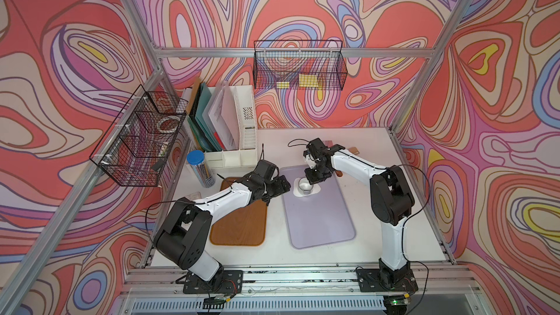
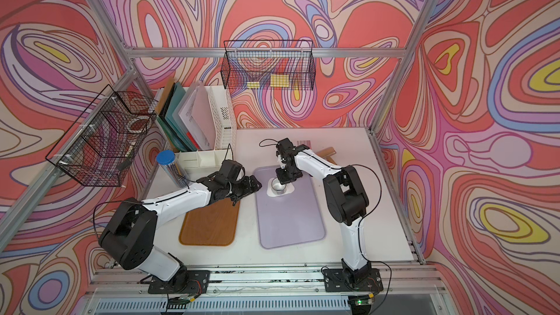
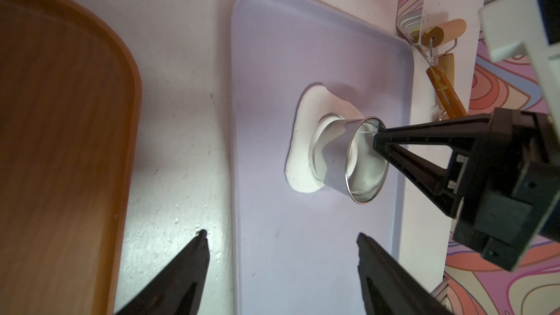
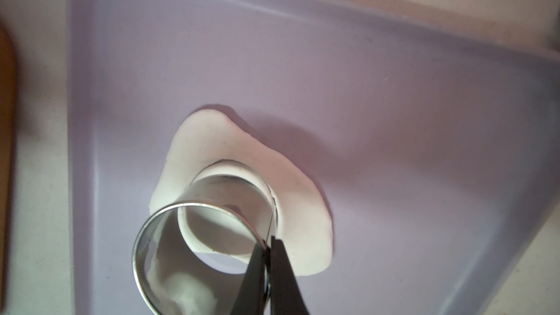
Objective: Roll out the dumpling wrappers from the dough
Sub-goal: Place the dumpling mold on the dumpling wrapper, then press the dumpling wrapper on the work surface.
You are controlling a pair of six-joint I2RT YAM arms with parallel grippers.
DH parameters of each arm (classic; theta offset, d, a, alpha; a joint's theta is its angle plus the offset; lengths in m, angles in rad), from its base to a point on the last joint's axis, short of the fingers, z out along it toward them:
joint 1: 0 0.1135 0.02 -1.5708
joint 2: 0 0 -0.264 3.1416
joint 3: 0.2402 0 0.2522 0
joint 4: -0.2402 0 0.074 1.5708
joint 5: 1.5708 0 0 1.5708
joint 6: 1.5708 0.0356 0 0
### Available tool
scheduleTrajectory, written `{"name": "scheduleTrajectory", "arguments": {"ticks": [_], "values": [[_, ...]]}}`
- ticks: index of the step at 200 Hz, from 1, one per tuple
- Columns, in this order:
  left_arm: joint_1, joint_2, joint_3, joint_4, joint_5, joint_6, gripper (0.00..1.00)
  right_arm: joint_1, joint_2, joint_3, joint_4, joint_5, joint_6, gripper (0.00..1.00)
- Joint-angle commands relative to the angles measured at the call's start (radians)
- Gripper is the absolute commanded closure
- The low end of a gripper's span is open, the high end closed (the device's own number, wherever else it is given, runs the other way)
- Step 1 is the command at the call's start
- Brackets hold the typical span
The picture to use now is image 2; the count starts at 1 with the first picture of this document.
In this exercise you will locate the black wire basket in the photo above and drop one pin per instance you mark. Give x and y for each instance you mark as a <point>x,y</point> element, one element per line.
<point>249,63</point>
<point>99,147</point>

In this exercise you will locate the white file organizer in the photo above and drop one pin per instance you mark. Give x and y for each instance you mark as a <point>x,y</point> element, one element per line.
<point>223,118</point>

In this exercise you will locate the green folder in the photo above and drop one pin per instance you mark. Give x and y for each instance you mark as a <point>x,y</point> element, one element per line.
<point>170,115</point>

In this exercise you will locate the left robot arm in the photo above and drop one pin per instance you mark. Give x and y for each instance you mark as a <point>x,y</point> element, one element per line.
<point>129,237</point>

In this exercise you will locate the yellow sticky note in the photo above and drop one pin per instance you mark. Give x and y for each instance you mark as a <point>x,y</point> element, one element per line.
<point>280,81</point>

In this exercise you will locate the black wire basket left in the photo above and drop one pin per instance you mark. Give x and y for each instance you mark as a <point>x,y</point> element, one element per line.
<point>99,147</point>

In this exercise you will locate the wooden dough roller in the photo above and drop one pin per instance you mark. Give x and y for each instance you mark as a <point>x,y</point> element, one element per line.
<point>327,155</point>

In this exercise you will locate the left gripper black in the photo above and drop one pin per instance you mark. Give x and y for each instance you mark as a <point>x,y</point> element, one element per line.
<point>248,189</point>

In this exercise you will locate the black wire basket back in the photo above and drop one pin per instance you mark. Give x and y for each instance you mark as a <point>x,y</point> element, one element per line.
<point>249,63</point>

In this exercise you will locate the lilac plastic cutting mat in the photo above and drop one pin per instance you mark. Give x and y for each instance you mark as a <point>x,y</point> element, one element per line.
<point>290,218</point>

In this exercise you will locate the round metal cutter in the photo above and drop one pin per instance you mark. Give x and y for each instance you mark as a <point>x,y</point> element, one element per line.
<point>275,188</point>

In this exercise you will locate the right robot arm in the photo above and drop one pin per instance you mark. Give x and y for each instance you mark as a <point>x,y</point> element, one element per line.
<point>345,195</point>

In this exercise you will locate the brown wooden tray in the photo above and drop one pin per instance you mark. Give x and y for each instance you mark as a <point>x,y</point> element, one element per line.
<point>214,225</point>

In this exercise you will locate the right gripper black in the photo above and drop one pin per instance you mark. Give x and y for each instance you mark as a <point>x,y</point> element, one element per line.
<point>283,179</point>

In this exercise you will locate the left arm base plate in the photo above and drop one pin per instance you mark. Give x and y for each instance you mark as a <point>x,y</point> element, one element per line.
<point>186,282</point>

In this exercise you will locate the white paper folder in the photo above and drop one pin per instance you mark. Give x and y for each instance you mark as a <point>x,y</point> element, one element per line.
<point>195,114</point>

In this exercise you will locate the blue lid clear jar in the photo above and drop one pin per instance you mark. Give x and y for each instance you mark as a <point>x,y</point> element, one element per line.
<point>167,160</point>

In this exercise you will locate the white dough piece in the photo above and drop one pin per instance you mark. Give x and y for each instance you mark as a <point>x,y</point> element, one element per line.
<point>290,189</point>

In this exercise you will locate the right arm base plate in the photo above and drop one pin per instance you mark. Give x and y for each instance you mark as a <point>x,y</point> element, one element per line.
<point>339,280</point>

